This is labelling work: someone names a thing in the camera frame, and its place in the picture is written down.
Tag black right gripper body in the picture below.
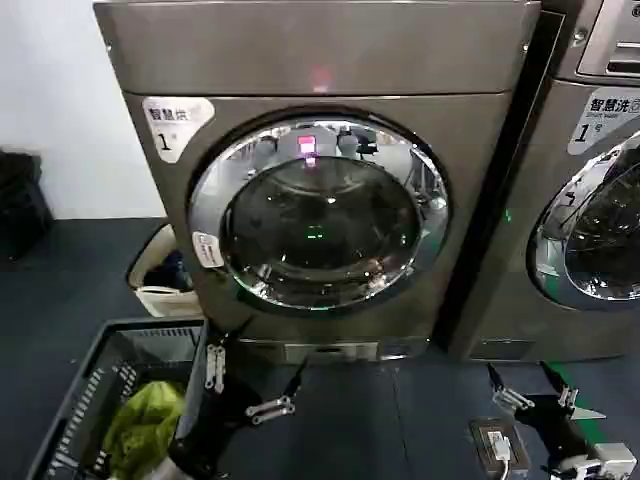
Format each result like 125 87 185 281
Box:
508 393 600 470

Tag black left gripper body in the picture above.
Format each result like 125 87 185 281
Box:
168 378 265 480

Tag yellow-green garment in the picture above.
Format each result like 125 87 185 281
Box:
101 380 190 480

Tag round glass washer door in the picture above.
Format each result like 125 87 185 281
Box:
528 130 640 322

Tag white washer sticker number one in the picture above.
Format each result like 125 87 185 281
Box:
566 84 640 157

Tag dark clothes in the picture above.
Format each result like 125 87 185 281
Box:
143 248 195 295

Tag metal floor socket box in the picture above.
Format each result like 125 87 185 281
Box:
468 416 532 474

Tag white laundry bin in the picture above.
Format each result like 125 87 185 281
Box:
126 222 205 319

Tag grey dryer with number sticker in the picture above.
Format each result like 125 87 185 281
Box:
92 0 544 366

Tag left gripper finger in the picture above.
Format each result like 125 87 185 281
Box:
203 327 239 393
244 358 310 426

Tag white plug with cable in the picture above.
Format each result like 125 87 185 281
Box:
485 430 516 480

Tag white sticker with number one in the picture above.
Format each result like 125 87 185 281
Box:
141 96 217 165

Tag grey slatted laundry basket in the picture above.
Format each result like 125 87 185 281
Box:
27 317 210 480

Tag grey washer with detergent drawer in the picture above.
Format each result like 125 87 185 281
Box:
446 0 640 365

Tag black crate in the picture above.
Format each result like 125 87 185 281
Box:
0 147 55 262

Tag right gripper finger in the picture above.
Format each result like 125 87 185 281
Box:
541 359 581 411
485 362 527 411

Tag round glass dryer door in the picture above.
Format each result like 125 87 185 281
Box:
187 107 450 320

